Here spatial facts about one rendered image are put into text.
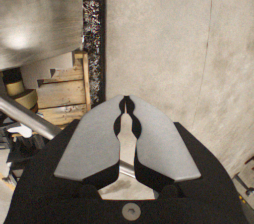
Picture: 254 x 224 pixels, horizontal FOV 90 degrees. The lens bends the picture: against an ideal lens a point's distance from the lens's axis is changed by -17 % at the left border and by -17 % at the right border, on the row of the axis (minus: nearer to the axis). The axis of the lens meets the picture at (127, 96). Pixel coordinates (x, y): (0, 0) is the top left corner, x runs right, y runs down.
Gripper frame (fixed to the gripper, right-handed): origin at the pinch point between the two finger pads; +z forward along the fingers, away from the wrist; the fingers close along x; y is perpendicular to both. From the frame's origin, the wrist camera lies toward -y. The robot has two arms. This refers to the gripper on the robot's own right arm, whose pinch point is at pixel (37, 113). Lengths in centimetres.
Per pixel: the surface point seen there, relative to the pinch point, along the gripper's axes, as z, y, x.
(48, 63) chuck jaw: 5.4, -12.7, 3.4
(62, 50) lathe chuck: 8.7, -16.4, 10.3
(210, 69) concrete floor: 188, 34, -108
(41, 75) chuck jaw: 3.6, -10.4, 3.1
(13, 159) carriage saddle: -22.7, 33.4, -17.0
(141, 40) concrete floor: 76, -1, -108
